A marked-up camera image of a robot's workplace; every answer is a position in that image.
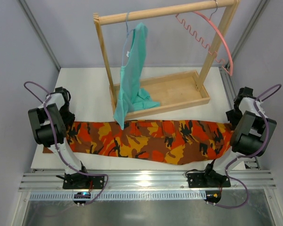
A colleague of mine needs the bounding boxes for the orange camouflage trousers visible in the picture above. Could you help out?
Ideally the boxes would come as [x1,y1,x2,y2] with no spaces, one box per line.
[42,118,236,165]

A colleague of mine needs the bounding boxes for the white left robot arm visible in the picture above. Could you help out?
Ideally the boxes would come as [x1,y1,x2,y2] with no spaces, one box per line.
[28,87,91,189]

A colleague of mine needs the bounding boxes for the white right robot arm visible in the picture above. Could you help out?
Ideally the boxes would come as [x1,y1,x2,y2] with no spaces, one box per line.
[203,84,281,188]

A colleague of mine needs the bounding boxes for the pink plastic hanger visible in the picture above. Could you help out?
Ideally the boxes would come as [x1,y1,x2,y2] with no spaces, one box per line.
[177,0,240,77]

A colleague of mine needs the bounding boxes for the wooden clothes rack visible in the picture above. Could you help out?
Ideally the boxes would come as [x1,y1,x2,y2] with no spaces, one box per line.
[92,0,241,121]

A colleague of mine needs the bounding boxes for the teal t-shirt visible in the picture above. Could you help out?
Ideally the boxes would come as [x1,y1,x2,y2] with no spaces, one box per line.
[114,23,160,130]

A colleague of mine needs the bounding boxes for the left controller board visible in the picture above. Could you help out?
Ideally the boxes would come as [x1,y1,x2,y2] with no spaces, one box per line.
[73,192,91,205]

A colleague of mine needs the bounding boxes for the controller board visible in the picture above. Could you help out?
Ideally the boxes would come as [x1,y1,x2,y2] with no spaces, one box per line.
[73,192,91,205]
[204,193,222,205]

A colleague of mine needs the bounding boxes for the right controller board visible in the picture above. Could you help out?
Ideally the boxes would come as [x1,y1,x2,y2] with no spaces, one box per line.
[204,193,222,205]

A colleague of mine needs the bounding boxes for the aluminium right side rail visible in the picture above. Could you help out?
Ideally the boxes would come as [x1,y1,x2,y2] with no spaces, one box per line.
[218,67,261,170]

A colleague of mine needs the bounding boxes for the aluminium rail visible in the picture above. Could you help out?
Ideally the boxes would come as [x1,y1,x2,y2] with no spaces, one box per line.
[18,169,276,192]
[218,67,261,170]

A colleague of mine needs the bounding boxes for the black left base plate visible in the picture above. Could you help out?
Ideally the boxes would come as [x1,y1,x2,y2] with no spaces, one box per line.
[62,173,105,190]

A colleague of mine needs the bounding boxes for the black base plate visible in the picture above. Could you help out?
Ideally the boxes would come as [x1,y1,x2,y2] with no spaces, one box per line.
[62,173,105,190]
[187,172,231,188]

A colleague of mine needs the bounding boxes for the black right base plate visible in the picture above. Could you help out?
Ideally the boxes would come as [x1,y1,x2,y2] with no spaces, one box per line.
[187,172,231,188]

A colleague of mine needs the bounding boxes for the aluminium front rail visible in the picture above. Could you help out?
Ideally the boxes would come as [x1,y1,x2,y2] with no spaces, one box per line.
[18,169,276,192]

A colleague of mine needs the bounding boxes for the slotted cable duct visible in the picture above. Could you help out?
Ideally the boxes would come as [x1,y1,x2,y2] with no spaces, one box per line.
[29,190,206,201]

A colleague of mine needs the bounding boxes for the blue wire hanger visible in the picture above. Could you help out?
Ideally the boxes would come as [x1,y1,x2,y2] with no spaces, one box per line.
[121,11,132,67]

